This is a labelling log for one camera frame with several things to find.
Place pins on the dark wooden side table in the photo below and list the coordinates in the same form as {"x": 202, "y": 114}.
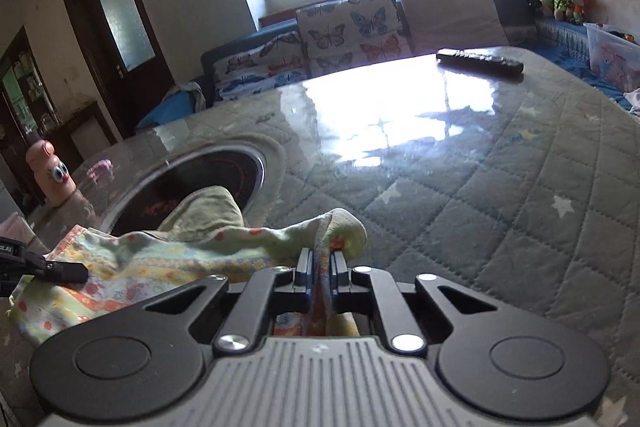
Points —
{"x": 80, "y": 119}

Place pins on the small pink toy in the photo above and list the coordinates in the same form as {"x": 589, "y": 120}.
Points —
{"x": 100, "y": 169}

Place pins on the pink tissue packet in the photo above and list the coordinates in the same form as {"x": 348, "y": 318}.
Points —
{"x": 12, "y": 226}

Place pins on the small butterfly print cushion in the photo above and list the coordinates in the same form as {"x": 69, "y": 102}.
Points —
{"x": 260, "y": 57}

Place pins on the dark wooden door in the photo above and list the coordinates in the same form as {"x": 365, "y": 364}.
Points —
{"x": 145, "y": 82}

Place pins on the round black induction cooker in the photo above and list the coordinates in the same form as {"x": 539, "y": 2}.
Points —
{"x": 210, "y": 172}

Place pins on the pink cartoon toy figure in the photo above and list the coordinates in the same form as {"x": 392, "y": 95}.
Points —
{"x": 52, "y": 177}

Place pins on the large butterfly print cushion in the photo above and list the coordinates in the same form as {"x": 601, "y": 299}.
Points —
{"x": 350, "y": 32}

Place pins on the orange plush fox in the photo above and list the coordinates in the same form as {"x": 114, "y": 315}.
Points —
{"x": 579, "y": 4}

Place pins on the butterfly print seat cover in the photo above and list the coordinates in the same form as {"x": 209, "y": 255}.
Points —
{"x": 265, "y": 84}

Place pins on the patterned green children's garment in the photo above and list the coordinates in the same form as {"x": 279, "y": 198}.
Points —
{"x": 175, "y": 257}

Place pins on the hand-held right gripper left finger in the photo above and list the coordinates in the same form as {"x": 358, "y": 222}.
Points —
{"x": 302, "y": 269}

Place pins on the black remote control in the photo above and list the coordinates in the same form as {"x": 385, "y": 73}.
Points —
{"x": 480, "y": 62}

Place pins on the glass display cabinet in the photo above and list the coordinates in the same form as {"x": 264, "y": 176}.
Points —
{"x": 20, "y": 107}

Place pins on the crumpled grey cloth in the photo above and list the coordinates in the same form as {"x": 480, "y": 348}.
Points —
{"x": 187, "y": 97}

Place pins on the clear plastic storage box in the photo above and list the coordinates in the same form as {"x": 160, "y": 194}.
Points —
{"x": 612, "y": 57}

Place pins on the plain beige cushion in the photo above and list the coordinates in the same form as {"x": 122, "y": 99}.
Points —
{"x": 450, "y": 17}

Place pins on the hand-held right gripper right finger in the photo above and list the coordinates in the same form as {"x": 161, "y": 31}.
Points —
{"x": 339, "y": 269}

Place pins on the blue sofa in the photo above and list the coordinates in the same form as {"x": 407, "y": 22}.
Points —
{"x": 565, "y": 42}

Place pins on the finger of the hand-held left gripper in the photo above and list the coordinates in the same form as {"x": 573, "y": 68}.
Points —
{"x": 65, "y": 271}

